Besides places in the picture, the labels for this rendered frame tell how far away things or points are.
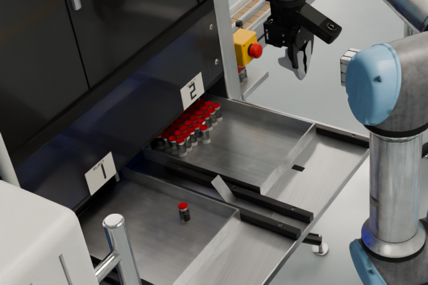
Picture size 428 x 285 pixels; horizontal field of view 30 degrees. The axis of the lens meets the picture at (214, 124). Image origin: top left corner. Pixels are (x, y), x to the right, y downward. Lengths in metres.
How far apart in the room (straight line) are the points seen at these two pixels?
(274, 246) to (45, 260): 0.93
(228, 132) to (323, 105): 1.60
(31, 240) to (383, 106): 0.60
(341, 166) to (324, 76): 1.92
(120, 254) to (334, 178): 0.97
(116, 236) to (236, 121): 1.15
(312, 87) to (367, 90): 2.48
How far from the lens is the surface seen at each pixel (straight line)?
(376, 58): 1.22
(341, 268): 2.85
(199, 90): 1.96
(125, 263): 0.96
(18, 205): 0.87
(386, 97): 1.21
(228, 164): 1.91
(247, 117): 2.05
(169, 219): 1.80
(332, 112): 3.53
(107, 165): 1.75
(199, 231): 1.76
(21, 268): 0.82
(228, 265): 1.68
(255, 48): 2.08
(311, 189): 1.82
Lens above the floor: 2.09
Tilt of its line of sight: 36 degrees down
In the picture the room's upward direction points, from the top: 9 degrees counter-clockwise
